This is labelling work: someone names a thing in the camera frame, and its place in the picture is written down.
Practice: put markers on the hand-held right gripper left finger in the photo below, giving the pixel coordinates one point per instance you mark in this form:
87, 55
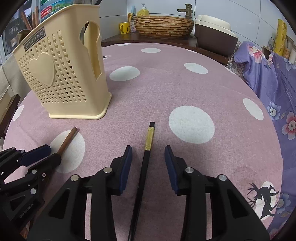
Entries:
126, 169

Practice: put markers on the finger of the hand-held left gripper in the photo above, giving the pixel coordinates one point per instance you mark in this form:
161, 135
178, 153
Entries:
37, 151
50, 161

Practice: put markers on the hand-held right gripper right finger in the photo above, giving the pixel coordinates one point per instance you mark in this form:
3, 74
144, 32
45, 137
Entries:
172, 171

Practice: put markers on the brown wooden chopstick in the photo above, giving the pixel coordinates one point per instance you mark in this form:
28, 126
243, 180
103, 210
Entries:
68, 140
37, 14
25, 19
33, 19

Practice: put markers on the black chopstick gold band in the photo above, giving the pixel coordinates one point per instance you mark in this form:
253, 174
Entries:
149, 139

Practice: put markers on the beige plastic utensil holder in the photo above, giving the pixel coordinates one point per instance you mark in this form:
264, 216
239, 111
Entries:
69, 81

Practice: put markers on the dark wooden chair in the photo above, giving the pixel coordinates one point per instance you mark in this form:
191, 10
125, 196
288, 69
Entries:
9, 109

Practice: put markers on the beige cloth cover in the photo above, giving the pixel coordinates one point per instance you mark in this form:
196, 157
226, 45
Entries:
7, 76

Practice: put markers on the pink polka dot tablecloth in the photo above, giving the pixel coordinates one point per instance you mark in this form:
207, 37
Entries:
208, 81

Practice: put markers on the dark wooden counter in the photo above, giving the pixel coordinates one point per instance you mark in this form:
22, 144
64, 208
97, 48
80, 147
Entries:
161, 42

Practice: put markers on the window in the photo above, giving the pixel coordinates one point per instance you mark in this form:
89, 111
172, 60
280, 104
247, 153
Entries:
13, 23

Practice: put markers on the purple floral cloth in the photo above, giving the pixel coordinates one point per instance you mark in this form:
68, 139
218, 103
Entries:
277, 92

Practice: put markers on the yellow mug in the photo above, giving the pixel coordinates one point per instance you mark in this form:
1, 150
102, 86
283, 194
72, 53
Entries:
124, 28

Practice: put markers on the brown white rice cooker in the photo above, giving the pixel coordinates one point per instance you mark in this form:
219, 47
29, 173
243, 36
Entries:
215, 37

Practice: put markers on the pink patterned cup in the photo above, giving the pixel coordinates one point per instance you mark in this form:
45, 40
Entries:
133, 26

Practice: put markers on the striped wicker basin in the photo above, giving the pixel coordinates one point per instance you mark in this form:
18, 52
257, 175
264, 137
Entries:
161, 25

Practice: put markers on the yellow soap dispenser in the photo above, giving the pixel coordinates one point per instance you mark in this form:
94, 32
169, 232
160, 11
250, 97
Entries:
143, 11

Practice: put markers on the bronze faucet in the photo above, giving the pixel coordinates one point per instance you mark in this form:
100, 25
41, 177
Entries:
187, 10

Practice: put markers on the yellow roll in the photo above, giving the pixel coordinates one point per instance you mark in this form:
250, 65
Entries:
280, 37

